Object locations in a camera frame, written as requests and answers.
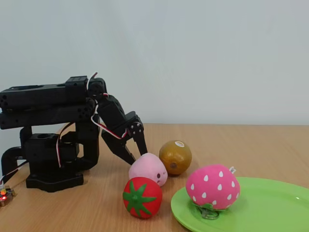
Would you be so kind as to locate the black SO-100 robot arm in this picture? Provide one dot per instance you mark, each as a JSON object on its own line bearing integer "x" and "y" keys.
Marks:
{"x": 36, "y": 96}

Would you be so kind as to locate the black table clamp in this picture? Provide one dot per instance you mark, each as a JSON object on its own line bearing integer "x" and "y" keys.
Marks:
{"x": 7, "y": 157}

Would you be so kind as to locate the pink plush strawberry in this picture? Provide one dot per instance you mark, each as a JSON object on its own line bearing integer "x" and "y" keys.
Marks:
{"x": 212, "y": 186}

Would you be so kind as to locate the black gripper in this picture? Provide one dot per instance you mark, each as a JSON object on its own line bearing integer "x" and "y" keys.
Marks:
{"x": 119, "y": 130}

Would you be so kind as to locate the brown kiwi with sticker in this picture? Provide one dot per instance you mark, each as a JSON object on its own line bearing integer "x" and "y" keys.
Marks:
{"x": 176, "y": 154}

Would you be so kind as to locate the green plastic plate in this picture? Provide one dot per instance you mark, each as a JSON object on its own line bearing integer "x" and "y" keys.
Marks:
{"x": 265, "y": 207}

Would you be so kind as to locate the red toy tomato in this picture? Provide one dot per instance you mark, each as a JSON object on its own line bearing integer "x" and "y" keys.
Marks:
{"x": 142, "y": 198}

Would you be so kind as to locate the light pink plush peach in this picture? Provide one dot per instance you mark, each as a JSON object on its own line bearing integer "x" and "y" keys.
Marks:
{"x": 147, "y": 166}

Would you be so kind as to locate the small controller circuit board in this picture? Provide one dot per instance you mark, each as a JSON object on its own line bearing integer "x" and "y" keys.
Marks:
{"x": 6, "y": 195}

